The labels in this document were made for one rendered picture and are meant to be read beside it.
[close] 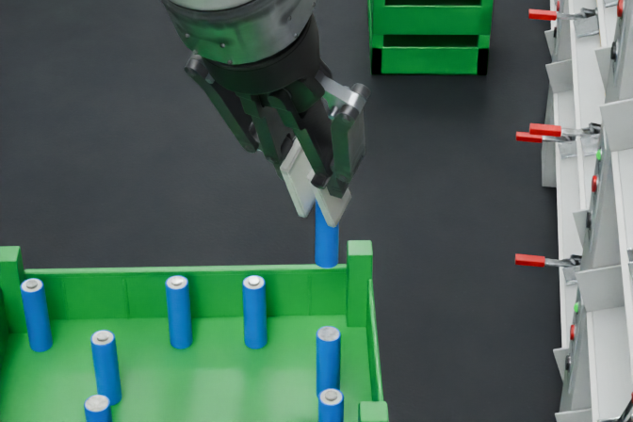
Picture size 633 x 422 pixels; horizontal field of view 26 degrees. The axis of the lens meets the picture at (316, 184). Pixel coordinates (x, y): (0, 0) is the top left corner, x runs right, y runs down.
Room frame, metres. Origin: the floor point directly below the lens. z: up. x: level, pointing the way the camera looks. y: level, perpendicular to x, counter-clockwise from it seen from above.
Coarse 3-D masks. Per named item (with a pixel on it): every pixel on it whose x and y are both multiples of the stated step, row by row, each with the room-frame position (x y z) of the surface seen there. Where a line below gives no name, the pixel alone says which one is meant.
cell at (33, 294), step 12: (24, 288) 0.82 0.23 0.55; (36, 288) 0.82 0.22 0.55; (24, 300) 0.81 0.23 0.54; (36, 300) 0.81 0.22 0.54; (24, 312) 0.82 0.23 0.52; (36, 312) 0.81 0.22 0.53; (36, 324) 0.81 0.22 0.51; (48, 324) 0.82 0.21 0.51; (36, 336) 0.81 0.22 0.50; (48, 336) 0.82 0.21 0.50; (36, 348) 0.81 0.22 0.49; (48, 348) 0.81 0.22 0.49
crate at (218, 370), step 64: (0, 256) 0.84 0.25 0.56; (0, 320) 0.82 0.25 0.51; (64, 320) 0.85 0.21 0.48; (128, 320) 0.85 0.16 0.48; (192, 320) 0.85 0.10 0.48; (320, 320) 0.85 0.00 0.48; (0, 384) 0.77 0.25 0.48; (64, 384) 0.77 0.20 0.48; (128, 384) 0.77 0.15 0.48; (192, 384) 0.77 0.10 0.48; (256, 384) 0.77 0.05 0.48
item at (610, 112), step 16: (608, 112) 1.00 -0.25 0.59; (624, 112) 1.00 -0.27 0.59; (608, 128) 1.00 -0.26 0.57; (624, 128) 1.00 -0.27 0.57; (624, 144) 1.00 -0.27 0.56; (624, 160) 0.98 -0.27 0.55; (624, 176) 0.96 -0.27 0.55; (624, 192) 0.94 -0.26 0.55; (624, 208) 0.92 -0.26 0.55; (624, 224) 0.89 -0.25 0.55; (624, 240) 0.87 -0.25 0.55; (624, 256) 0.85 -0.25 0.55; (624, 272) 0.83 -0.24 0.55; (624, 288) 0.82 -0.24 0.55
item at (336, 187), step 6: (360, 162) 0.78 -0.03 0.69; (330, 180) 0.79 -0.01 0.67; (336, 180) 0.79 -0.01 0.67; (330, 186) 0.79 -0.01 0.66; (336, 186) 0.79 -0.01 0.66; (342, 186) 0.79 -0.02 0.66; (348, 186) 0.80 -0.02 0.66; (330, 192) 0.80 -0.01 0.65; (336, 192) 0.80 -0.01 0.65; (342, 192) 0.79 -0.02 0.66
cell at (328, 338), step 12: (324, 336) 0.76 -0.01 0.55; (336, 336) 0.76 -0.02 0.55; (324, 348) 0.75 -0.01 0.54; (336, 348) 0.76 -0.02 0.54; (324, 360) 0.75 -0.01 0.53; (336, 360) 0.76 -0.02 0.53; (324, 372) 0.75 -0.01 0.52; (336, 372) 0.76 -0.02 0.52; (324, 384) 0.75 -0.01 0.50; (336, 384) 0.76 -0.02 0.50
